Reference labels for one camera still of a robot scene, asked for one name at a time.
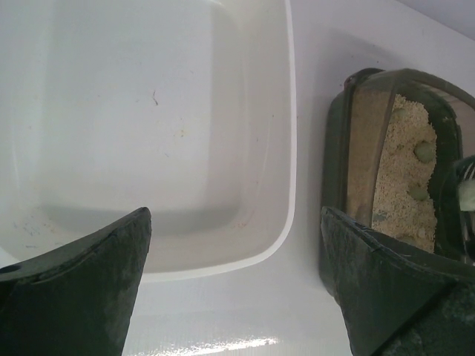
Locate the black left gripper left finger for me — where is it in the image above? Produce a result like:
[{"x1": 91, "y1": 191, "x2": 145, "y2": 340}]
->
[{"x1": 1, "y1": 207, "x2": 151, "y2": 355}]

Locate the grey-green litter clump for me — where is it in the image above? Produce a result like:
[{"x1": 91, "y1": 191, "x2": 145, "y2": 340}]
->
[
  {"x1": 390, "y1": 108, "x2": 407, "y2": 123},
  {"x1": 458, "y1": 179, "x2": 475, "y2": 211},
  {"x1": 407, "y1": 185, "x2": 429, "y2": 202},
  {"x1": 413, "y1": 141, "x2": 436, "y2": 163}
]

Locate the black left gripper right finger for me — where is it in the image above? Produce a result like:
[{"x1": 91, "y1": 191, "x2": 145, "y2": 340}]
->
[{"x1": 321, "y1": 207, "x2": 474, "y2": 355}]

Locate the black litter scoop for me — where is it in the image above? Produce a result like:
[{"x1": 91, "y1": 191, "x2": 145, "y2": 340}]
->
[{"x1": 441, "y1": 155, "x2": 474, "y2": 266}]

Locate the dark brown litter box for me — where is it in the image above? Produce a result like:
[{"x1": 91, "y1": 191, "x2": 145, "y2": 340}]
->
[{"x1": 321, "y1": 68, "x2": 474, "y2": 265}]

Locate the white plastic tub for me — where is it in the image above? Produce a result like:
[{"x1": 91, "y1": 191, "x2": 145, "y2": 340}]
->
[{"x1": 1, "y1": 1, "x2": 296, "y2": 282}]

